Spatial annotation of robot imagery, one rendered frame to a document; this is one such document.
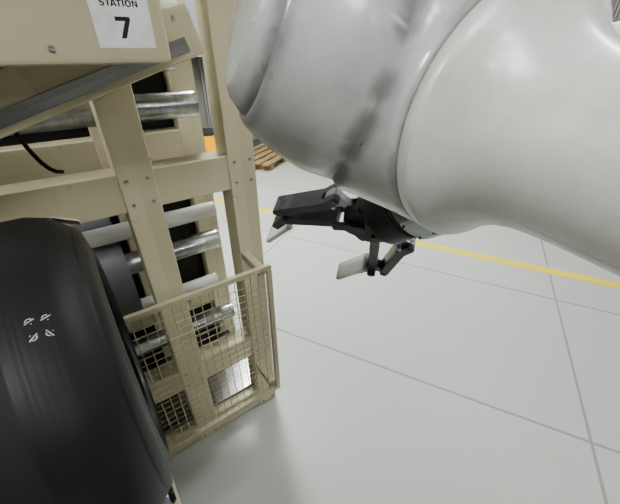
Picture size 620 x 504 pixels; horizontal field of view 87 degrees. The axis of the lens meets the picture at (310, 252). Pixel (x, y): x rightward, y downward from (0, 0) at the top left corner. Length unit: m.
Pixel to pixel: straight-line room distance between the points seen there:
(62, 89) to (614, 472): 2.47
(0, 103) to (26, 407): 0.58
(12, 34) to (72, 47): 0.07
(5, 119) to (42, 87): 0.09
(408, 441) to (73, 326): 1.69
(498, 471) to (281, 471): 1.00
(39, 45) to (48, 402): 0.52
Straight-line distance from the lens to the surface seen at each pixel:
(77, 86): 0.86
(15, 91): 0.87
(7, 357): 0.48
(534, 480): 2.07
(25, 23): 0.73
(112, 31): 0.74
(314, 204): 0.39
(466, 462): 1.98
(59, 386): 0.47
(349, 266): 0.53
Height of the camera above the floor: 1.66
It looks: 32 degrees down
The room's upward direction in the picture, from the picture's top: straight up
